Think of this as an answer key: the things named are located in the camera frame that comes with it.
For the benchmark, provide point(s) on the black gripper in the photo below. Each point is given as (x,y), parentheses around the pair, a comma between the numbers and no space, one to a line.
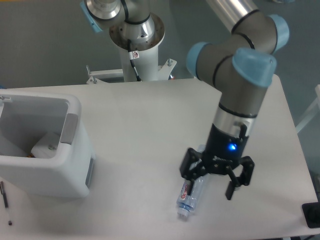
(221,155)

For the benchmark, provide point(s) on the clear plastic water bottle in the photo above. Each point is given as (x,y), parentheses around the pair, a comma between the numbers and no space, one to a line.
(189,196)

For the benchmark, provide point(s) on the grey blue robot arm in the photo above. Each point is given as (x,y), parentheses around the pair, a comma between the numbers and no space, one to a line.
(241,68)

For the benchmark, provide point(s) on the white plastic trash can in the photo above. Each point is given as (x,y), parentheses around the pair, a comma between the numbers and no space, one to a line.
(25,117)

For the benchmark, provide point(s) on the black device at table corner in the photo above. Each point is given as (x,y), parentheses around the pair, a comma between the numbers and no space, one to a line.
(311,213)

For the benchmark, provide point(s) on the black pen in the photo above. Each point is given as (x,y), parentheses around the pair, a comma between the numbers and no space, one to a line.
(4,195)

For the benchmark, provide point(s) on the white metal frame at right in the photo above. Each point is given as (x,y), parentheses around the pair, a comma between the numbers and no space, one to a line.
(310,112)

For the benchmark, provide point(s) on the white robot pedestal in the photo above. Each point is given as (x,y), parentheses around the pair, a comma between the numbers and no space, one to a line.
(140,60)

